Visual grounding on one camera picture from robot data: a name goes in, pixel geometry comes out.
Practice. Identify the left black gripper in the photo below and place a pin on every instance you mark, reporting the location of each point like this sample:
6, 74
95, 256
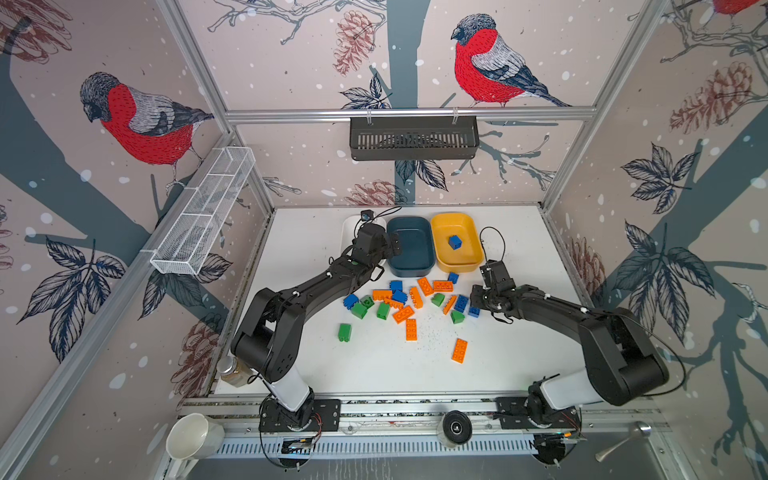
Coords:
388, 250

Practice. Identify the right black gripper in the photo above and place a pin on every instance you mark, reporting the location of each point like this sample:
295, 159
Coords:
475, 293

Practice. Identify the white plastic bin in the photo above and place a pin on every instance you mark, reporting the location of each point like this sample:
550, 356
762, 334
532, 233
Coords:
350, 227

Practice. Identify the dark teal plastic bin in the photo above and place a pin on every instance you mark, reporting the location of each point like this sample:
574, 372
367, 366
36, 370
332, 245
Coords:
417, 256

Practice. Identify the green lego brick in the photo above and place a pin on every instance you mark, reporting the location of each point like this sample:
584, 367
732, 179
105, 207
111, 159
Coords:
383, 311
457, 317
359, 310

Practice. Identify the orange lego brick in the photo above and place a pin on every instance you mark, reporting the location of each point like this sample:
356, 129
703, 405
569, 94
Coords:
411, 330
443, 286
403, 314

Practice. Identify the orange lego brick vertical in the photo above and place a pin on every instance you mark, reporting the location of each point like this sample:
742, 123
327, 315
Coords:
416, 297

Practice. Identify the small blue lego brick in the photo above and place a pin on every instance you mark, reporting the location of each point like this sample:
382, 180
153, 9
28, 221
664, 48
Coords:
455, 242

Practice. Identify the yellow plastic bin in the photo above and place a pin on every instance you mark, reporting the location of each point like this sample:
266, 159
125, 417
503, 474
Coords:
464, 260

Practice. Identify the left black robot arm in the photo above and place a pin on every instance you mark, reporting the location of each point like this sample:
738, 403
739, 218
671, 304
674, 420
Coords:
269, 336

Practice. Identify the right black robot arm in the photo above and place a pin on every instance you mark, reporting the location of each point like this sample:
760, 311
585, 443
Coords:
620, 361

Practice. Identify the orange lego brick lone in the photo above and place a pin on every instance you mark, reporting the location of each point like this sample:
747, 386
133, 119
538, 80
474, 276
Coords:
459, 351

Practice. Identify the orange lego brick tilted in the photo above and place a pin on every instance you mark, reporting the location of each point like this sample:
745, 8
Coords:
403, 314

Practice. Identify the green lego brick lone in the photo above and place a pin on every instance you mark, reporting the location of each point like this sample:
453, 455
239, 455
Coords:
344, 332

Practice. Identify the black round knob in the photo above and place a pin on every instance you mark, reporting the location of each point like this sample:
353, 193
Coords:
454, 429

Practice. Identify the glass spice jar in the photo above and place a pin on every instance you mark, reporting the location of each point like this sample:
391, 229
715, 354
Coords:
233, 371

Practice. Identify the white ceramic mug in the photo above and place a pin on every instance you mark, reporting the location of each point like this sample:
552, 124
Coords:
195, 436

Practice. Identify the black wire wall basket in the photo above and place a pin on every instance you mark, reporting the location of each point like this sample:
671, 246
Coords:
414, 138

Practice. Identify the white mesh wall shelf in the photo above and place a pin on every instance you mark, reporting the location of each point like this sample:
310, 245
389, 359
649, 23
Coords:
190, 239

